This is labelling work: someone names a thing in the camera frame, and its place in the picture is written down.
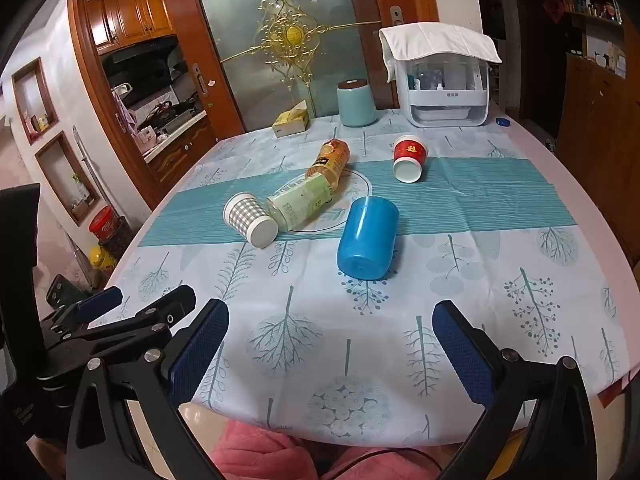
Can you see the frosted glass door gold ornament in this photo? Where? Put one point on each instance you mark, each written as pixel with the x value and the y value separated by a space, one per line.
pixel 240 20

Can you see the wooden shelf with small items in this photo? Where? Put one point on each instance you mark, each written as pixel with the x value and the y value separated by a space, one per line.
pixel 595 10

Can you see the red paper cup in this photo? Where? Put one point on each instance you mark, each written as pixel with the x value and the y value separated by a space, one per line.
pixel 411 151

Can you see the green label plastic bottle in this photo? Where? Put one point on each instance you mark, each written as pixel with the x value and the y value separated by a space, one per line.
pixel 300 202

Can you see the red tin can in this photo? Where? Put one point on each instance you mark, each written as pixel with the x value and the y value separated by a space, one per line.
pixel 102 222

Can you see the wall niche with wooden frame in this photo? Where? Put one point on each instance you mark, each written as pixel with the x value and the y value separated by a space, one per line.
pixel 32 100
pixel 67 175

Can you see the blue bottle cap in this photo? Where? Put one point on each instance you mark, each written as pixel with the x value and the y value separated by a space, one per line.
pixel 503 121

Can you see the white cloth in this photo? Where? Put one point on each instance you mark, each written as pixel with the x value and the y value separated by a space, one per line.
pixel 440 40

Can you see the grey checked paper cup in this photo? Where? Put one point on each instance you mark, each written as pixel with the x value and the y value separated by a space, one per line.
pixel 245 212

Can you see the teal canister with brown lid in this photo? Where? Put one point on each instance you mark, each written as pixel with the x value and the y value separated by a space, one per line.
pixel 356 105

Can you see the wooden door frame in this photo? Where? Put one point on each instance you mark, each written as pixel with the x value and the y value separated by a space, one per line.
pixel 90 110

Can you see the orange drink bottle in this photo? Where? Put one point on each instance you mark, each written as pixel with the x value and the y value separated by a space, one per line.
pixel 330 157

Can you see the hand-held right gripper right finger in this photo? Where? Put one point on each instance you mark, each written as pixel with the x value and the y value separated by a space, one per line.
pixel 462 355

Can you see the red paper door decoration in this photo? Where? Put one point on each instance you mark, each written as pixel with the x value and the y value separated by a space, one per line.
pixel 554 6

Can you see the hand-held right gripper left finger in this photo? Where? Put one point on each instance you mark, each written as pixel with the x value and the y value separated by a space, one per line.
pixel 197 355

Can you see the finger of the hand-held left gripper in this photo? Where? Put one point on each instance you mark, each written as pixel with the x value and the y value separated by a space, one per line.
pixel 165 310
pixel 100 302

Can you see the black range hood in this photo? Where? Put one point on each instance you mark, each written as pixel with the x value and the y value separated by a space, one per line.
pixel 145 54

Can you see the white plastic cup dispenser box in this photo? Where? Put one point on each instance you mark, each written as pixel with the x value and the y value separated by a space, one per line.
pixel 450 110

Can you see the metal door lock plate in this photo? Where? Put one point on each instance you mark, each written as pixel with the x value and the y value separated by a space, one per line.
pixel 200 80
pixel 396 15

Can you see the wooden sideboard cabinet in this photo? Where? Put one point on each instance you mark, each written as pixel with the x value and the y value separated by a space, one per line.
pixel 600 125

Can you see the yellow container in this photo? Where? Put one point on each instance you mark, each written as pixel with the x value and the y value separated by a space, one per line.
pixel 100 259

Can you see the dark patterned jar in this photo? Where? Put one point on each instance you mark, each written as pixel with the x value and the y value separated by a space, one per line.
pixel 119 245

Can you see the tree print tablecloth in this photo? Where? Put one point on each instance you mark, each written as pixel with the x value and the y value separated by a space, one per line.
pixel 325 310

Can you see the pink hanging cloth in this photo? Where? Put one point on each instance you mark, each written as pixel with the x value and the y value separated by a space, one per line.
pixel 125 110

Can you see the pink fleece clothing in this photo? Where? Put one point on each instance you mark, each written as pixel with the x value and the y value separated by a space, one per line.
pixel 260 452

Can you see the wooden kitchen wall cabinets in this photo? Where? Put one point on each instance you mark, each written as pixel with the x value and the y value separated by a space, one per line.
pixel 130 15

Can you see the wooden kitchen base cabinet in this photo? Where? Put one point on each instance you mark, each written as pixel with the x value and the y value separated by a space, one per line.
pixel 180 152

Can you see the blue plastic cup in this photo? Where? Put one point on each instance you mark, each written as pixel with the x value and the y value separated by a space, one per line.
pixel 367 235

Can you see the yellow tissue box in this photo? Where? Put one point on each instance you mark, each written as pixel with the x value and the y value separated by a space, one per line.
pixel 290 122

